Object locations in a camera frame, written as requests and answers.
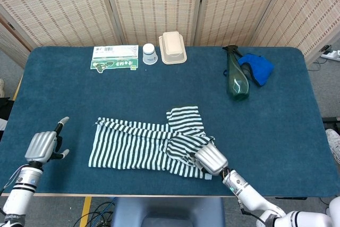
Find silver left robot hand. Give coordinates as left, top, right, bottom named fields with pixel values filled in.
left=24, top=116, right=70, bottom=164

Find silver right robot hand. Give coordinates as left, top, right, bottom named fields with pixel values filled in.
left=190, top=144, right=228, bottom=176

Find green striped T-shirt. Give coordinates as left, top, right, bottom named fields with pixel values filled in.
left=88, top=105, right=216, bottom=180

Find blue table mat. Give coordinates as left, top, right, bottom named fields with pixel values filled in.
left=0, top=46, right=340, bottom=198

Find blue cloth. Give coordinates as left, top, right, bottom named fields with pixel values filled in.
left=237, top=53, right=275, bottom=87

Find green white flattened carton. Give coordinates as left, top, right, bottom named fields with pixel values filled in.
left=90, top=45, right=139, bottom=73

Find beige takeaway food box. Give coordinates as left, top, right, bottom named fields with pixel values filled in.
left=158, top=31, right=188, bottom=65

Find white paper cup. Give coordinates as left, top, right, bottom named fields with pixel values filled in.
left=142, top=43, right=158, bottom=65

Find white shoe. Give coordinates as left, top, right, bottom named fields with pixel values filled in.
left=326, top=128, right=340, bottom=164

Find white power strip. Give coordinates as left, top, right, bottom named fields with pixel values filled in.
left=320, top=48, right=340, bottom=62

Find floor cables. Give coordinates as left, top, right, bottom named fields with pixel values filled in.
left=73, top=197, right=117, bottom=227

